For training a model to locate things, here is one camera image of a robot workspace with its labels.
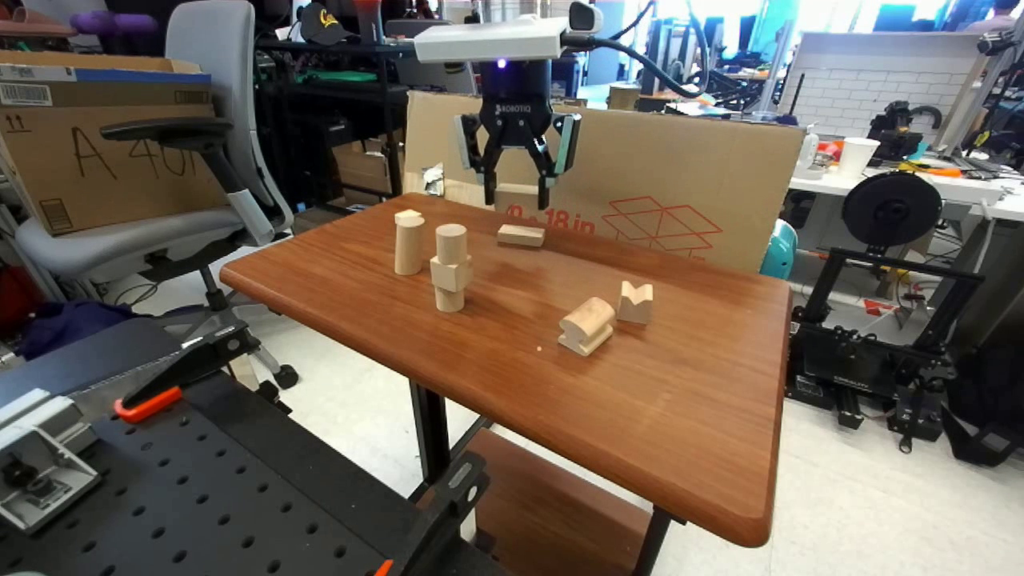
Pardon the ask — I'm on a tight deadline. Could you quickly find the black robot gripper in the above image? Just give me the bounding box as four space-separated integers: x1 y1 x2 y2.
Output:
460 62 557 212

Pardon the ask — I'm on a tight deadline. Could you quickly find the wooden arch block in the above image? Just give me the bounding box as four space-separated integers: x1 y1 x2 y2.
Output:
557 297 615 359

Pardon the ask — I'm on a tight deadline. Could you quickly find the flat wooden rectangular block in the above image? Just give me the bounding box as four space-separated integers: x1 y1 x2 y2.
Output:
495 224 544 251

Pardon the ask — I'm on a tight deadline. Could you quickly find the plain wooden cylinder block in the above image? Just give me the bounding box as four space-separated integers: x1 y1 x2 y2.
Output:
395 207 424 276

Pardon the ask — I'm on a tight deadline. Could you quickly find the wooden cylinder with cube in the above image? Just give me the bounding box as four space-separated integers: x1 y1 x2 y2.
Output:
430 224 472 313

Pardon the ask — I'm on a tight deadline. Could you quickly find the notched wooden block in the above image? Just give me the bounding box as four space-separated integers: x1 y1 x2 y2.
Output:
616 281 655 326

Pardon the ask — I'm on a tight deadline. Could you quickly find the large cardboard sheet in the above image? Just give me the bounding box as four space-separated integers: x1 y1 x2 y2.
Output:
402 94 802 271

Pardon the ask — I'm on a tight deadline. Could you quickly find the grey office chair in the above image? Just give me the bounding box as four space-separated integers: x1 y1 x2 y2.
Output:
11 0 304 393

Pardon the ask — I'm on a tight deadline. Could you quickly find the wooden lower shelf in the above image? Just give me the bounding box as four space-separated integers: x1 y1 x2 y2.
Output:
415 428 653 576

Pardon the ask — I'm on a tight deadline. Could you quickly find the right orange black clamp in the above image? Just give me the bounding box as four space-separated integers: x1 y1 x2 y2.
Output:
371 451 491 576

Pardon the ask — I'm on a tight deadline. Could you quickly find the orange black clamp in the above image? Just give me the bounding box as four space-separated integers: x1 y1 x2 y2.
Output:
111 326 253 427
371 451 491 576

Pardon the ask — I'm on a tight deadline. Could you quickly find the black 3D printer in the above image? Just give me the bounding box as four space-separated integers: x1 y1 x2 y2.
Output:
786 173 981 453

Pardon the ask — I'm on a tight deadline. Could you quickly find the left orange black clamp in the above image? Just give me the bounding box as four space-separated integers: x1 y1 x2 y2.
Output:
111 326 253 427

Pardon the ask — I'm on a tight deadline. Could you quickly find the black perforated workbench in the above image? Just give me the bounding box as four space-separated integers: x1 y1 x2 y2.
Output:
0 313 504 576

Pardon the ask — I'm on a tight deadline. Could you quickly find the cardboard box with writing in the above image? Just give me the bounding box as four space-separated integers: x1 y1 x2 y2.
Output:
0 52 224 234

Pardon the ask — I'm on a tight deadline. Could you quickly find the grey metal vise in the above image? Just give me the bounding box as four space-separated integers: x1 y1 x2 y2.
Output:
0 386 99 534

